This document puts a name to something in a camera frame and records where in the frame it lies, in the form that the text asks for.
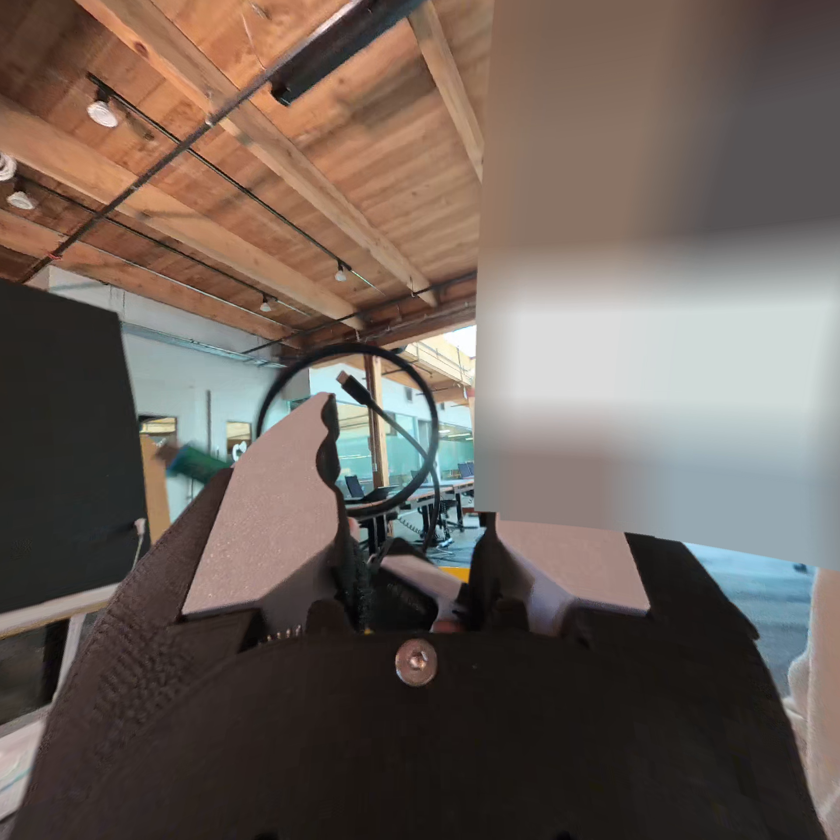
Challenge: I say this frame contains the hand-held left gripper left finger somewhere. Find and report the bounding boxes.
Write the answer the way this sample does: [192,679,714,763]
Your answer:
[180,391,373,632]

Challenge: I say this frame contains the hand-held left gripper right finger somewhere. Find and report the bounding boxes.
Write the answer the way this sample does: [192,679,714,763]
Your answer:
[468,512,652,635]

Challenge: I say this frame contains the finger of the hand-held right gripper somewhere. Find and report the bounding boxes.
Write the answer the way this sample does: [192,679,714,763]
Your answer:
[382,555,471,622]

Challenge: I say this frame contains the braided HDMI cable green plugs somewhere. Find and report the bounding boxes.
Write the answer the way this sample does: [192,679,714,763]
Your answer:
[164,443,235,481]

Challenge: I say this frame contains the thin black USB cable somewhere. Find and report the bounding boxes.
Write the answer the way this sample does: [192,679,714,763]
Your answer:
[256,343,442,559]

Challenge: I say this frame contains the wooden desk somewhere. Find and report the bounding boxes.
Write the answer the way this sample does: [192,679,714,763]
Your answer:
[344,478,476,553]

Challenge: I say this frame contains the wooden column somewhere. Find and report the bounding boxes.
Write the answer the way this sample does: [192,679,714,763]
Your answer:
[363,354,386,490]

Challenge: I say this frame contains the black ceiling track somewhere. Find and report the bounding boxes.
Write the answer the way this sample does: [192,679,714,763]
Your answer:
[269,0,431,107]

